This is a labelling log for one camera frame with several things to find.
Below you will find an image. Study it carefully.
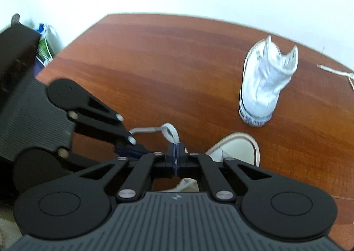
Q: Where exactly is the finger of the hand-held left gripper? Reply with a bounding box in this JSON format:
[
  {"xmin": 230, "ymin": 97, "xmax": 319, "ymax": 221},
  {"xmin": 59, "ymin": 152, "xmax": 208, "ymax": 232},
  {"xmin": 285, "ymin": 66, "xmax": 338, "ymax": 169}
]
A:
[
  {"xmin": 62, "ymin": 148, "xmax": 139, "ymax": 169},
  {"xmin": 69, "ymin": 89, "xmax": 151, "ymax": 155}
]

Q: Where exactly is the beige shaggy rug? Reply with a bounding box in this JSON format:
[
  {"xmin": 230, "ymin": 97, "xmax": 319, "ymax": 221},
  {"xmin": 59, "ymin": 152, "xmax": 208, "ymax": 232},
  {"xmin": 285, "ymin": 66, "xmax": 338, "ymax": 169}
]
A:
[{"xmin": 0, "ymin": 203, "xmax": 20, "ymax": 243}]

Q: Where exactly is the white shoelace threaded through sneaker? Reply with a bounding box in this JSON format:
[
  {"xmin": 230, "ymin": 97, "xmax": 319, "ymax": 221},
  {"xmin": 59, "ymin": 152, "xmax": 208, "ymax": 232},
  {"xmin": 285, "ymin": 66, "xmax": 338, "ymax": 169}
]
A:
[{"xmin": 129, "ymin": 123, "xmax": 180, "ymax": 148}]

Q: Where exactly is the green plastic bag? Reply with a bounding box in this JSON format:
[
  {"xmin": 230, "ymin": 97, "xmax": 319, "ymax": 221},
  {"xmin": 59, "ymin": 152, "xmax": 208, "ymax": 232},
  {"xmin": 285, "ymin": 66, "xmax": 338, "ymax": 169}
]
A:
[{"xmin": 37, "ymin": 38, "xmax": 52, "ymax": 59}]

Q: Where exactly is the bright white high-top sneaker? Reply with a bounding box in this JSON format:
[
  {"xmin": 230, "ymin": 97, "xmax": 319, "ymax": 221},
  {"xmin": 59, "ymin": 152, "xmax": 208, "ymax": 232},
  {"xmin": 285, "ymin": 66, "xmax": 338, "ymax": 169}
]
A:
[{"xmin": 238, "ymin": 35, "xmax": 299, "ymax": 128}]

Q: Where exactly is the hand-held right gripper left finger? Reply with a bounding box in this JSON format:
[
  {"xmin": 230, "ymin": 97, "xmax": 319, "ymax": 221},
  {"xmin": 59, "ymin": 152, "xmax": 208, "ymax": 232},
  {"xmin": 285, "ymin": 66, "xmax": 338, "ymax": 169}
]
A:
[{"xmin": 83, "ymin": 143, "xmax": 177, "ymax": 203}]

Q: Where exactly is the cream high-top canvas sneaker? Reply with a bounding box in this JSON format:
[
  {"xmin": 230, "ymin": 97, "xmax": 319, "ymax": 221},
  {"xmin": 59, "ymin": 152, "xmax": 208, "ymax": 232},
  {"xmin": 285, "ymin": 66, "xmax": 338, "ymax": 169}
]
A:
[{"xmin": 171, "ymin": 133, "xmax": 261, "ymax": 193}]

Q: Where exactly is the loose white shoelace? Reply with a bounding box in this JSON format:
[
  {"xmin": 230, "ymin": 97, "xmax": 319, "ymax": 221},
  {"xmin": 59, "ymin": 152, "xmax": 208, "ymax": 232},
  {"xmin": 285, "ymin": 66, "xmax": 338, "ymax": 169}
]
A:
[{"xmin": 317, "ymin": 64, "xmax": 354, "ymax": 86}]

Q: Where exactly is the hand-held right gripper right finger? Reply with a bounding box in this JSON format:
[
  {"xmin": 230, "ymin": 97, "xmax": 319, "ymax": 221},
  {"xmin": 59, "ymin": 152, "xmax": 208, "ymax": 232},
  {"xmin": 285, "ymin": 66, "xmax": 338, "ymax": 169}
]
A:
[{"xmin": 177, "ymin": 143, "xmax": 271, "ymax": 202}]

